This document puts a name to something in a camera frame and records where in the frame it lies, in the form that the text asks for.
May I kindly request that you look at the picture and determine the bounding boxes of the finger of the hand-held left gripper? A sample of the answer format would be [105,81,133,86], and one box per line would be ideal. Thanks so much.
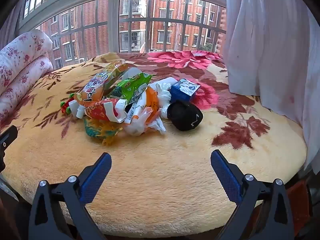
[0,125,18,172]

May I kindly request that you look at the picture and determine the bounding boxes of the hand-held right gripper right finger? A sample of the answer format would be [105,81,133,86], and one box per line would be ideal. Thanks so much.
[210,149,295,240]

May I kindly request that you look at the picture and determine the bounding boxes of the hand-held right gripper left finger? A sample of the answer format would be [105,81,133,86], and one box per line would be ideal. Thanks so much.
[29,152,112,240]

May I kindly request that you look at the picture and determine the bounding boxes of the yellow green snack packet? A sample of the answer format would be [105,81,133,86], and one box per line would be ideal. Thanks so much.
[84,117,123,145]

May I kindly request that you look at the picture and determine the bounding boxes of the green red toy car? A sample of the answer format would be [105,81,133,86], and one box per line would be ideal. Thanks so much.
[60,93,77,115]

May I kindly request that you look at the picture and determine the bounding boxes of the red orange snack packet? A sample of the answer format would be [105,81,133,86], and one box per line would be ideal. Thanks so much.
[85,97,128,123]

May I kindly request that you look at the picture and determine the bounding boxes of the black cloth cap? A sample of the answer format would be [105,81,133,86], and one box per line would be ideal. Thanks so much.
[167,100,203,131]

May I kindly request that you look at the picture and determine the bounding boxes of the yellow floral plush blanket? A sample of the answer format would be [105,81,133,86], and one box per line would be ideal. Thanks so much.
[0,51,308,237]

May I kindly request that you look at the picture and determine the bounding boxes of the brown round clock toy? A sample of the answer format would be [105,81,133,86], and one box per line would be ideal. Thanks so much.
[125,87,167,137]

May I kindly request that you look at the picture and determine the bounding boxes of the rolled white floral quilt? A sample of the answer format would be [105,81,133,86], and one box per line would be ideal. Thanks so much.
[0,29,54,120]

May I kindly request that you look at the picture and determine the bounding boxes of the red box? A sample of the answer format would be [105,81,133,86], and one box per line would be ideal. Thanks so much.
[285,179,312,233]

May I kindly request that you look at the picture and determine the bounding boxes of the blue white box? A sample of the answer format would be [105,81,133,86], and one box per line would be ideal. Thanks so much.
[170,78,201,103]

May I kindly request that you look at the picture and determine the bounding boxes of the white small blocks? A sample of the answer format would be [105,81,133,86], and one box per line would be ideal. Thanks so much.
[154,82,173,117]

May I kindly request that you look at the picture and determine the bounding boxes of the pale grey plastic piece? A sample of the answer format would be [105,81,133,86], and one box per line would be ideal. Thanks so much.
[124,67,143,81]

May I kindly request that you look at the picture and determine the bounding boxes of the white curtain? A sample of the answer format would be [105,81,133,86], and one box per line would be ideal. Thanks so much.
[222,0,320,175]

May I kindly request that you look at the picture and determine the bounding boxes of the metal window security bars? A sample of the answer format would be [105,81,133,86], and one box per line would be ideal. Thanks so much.
[35,0,227,63]

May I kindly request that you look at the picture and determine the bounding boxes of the red brick building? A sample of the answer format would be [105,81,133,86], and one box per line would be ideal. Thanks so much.
[40,0,227,63]

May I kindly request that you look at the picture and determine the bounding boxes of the grey window frame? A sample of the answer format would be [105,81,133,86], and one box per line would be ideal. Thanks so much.
[15,0,227,68]

